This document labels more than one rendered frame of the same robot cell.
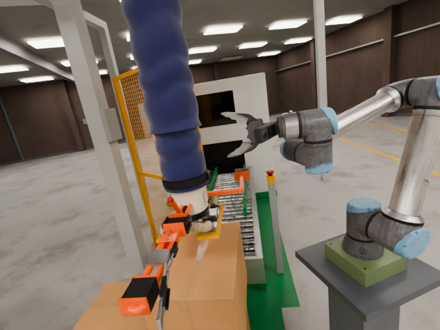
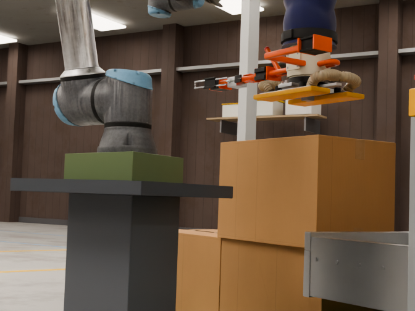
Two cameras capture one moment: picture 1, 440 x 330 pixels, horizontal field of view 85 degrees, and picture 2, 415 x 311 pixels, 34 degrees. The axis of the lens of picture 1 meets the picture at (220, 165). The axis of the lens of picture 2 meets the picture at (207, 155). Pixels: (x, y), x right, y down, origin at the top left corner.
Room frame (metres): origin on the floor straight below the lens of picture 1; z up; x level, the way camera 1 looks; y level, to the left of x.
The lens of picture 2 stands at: (2.85, -1.96, 0.71)
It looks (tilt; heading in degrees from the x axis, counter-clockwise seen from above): 3 degrees up; 137
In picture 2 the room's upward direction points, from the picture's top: 2 degrees clockwise
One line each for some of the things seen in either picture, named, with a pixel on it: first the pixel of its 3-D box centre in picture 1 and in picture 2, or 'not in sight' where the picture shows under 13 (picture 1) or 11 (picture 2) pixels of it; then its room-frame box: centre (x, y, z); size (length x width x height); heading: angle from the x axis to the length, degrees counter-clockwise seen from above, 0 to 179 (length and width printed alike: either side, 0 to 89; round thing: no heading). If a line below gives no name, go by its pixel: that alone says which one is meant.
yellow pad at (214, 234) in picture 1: (211, 216); (290, 90); (1.11, 0.08, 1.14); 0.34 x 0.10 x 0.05; 173
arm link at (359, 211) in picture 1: (364, 217); (126, 97); (1.07, -0.68, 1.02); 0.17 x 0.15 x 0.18; 16
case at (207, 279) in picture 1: (205, 284); (302, 192); (1.11, 0.18, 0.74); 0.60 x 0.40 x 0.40; 171
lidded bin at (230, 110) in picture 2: not in sight; (236, 111); (-5.49, 6.42, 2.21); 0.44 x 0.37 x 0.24; 16
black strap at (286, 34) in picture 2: (186, 177); (308, 39); (1.12, 0.17, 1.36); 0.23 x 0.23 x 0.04
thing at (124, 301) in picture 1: (140, 294); (220, 84); (0.53, 0.26, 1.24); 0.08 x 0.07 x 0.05; 173
